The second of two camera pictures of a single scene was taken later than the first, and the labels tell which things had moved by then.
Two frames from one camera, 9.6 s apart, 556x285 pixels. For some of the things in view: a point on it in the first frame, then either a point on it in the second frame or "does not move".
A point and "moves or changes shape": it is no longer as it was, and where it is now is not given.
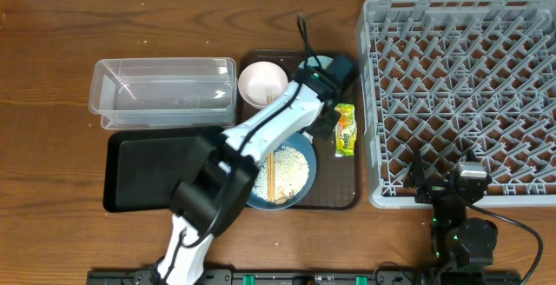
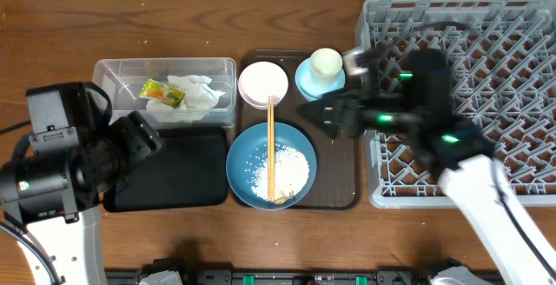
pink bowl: x=261 y=82 does not move
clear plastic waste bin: x=163 y=93 does not move
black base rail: x=315 y=277 does not move
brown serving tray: x=336 y=185 does not move
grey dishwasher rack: x=460 y=78 does not move
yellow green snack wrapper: x=346 y=130 moves or changes shape
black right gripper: x=433 y=188 -> x=338 y=103
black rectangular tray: x=142 y=166 does not move
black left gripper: x=328 y=131 -> x=142 y=139
